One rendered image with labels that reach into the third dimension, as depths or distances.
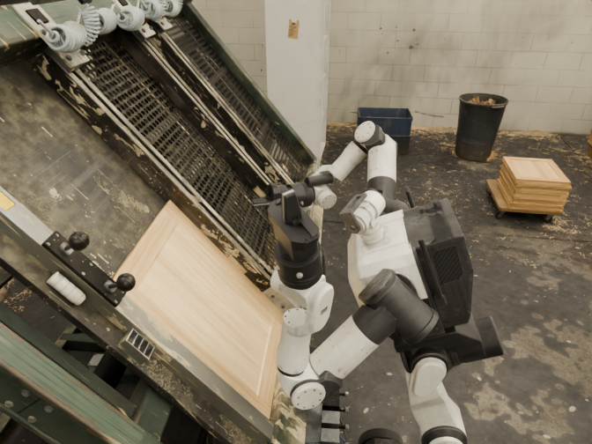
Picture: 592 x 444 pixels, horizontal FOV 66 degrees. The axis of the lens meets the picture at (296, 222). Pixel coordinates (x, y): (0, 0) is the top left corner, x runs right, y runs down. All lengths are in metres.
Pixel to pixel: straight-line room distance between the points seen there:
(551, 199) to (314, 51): 2.56
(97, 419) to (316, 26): 4.31
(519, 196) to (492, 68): 2.57
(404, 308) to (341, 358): 0.18
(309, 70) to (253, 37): 1.68
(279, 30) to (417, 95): 2.28
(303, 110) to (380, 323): 4.14
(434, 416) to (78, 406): 1.07
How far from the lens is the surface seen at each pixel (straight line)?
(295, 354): 1.02
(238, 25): 6.46
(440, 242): 1.13
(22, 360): 0.93
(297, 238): 0.76
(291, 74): 4.96
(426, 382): 1.45
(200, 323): 1.29
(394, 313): 1.02
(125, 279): 0.97
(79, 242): 0.96
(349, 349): 1.05
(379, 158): 1.48
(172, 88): 1.91
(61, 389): 0.94
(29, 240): 1.07
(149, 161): 1.43
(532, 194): 4.29
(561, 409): 2.85
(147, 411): 1.15
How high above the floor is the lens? 1.98
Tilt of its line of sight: 30 degrees down
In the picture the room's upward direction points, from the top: straight up
